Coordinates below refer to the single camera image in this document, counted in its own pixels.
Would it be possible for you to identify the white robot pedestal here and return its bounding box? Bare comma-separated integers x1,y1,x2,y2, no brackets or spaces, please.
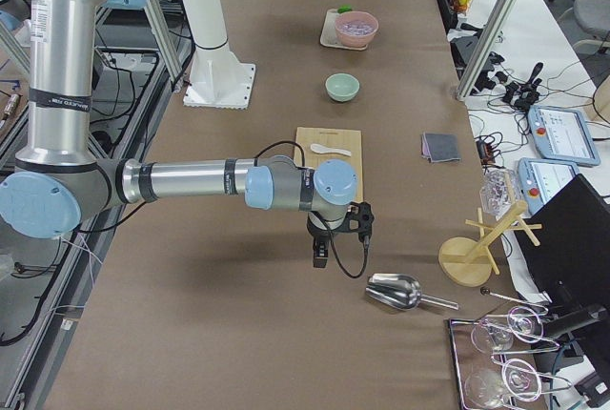
183,0,255,110

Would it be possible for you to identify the aluminium frame post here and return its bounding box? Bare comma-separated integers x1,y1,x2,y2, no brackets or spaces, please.
456,0,517,102

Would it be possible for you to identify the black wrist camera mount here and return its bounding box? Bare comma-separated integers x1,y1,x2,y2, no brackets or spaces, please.
344,201,375,236

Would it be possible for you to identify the green ceramic bowl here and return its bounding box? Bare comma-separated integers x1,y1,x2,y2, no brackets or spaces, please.
325,72,360,103

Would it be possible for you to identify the black camera cable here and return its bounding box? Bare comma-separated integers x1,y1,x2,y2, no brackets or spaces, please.
323,218,373,280

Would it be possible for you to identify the upper wine glass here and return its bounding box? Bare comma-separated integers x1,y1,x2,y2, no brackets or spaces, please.
471,306,543,354

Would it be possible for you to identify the metal glass rack tray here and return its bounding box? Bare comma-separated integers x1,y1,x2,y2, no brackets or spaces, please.
446,318,573,409

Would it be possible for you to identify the clear plastic ice box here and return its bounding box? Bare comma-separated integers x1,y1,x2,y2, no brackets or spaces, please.
479,169,523,216

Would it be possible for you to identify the black monitor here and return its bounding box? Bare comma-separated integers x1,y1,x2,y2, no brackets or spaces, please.
516,174,609,308

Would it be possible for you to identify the metal ice scoop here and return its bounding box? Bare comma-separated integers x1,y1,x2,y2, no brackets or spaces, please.
365,273,459,311

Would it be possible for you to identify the upper teach pendant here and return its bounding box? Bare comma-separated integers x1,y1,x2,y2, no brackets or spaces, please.
527,105,601,167

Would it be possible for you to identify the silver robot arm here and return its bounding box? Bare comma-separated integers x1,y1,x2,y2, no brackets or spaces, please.
1,0,372,268

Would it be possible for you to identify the clear ice cubes pile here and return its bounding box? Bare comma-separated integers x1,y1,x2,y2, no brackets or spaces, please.
338,20,375,37

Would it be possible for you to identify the cream rabbit tray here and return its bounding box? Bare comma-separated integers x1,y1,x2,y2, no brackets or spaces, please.
319,9,368,51

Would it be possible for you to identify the lower wine glass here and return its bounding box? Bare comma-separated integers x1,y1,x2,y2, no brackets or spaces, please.
464,359,542,409

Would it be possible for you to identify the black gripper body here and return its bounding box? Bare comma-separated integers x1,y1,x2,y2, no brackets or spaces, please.
307,212,346,251

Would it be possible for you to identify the grey folded cloth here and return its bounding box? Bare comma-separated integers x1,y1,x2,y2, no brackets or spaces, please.
421,133,461,163

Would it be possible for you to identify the teach pendant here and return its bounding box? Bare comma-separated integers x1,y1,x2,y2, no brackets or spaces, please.
518,157,580,215
527,105,601,167

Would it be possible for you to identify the wine glass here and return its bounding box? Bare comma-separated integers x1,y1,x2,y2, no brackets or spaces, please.
464,359,542,409
471,306,543,354

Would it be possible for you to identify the pink bowl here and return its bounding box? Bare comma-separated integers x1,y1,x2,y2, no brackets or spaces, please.
335,10,379,48

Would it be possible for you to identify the lower teach pendant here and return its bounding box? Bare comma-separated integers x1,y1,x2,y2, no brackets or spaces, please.
518,157,580,215

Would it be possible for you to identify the wooden cup stand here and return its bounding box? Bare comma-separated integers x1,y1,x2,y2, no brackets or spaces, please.
438,200,542,287

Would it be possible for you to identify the bamboo cutting board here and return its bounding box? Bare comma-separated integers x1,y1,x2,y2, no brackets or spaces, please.
295,127,364,202

